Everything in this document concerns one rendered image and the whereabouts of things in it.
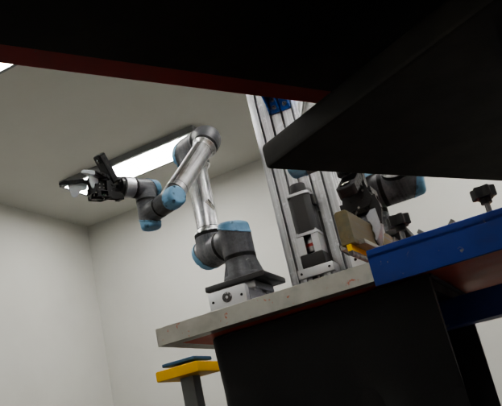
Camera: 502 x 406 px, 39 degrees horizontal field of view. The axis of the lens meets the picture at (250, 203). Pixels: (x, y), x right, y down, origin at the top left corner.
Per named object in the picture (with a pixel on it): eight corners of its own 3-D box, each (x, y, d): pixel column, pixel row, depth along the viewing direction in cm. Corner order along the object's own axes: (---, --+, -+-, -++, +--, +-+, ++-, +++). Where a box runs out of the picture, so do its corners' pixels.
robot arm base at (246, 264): (235, 290, 260) (230, 264, 263) (272, 279, 255) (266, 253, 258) (217, 285, 246) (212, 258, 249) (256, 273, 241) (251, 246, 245)
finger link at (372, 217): (396, 245, 166) (380, 210, 169) (390, 242, 160) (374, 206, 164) (384, 250, 167) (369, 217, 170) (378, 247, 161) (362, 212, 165)
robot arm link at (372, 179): (359, 222, 246) (349, 186, 250) (396, 209, 241) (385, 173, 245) (349, 216, 235) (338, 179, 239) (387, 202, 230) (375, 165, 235)
